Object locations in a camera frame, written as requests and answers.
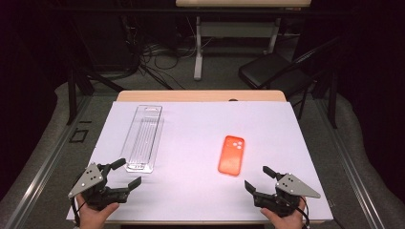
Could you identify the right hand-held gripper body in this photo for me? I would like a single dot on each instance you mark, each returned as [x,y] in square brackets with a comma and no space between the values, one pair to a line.
[286,194]

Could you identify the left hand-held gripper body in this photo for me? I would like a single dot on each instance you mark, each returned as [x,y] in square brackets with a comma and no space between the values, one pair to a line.
[90,181]

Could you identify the clear plastic tray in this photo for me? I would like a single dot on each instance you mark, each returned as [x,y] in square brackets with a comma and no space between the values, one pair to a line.
[144,140]

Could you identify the orange phone case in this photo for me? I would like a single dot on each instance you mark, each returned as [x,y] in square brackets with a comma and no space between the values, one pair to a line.
[231,156]

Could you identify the person's right hand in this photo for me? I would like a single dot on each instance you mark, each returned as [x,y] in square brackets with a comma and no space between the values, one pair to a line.
[283,221]

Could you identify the person's left hand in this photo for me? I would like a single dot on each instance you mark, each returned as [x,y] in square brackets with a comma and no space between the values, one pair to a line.
[95,218]

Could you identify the white board mat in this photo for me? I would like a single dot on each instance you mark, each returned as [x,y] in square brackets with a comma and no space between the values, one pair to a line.
[191,191]

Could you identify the black metal stand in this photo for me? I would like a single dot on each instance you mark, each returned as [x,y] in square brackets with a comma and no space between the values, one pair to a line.
[72,95]
[332,98]

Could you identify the black folding chair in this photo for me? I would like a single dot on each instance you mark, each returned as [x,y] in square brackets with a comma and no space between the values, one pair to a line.
[270,71]

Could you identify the white-legged desk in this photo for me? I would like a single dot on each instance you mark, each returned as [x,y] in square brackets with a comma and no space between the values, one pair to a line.
[237,28]

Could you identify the black horizontal bar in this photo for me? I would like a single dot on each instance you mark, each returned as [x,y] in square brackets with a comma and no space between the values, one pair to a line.
[191,11]

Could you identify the aluminium floor rail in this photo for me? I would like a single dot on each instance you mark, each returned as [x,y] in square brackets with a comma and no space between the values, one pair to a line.
[47,162]
[350,165]

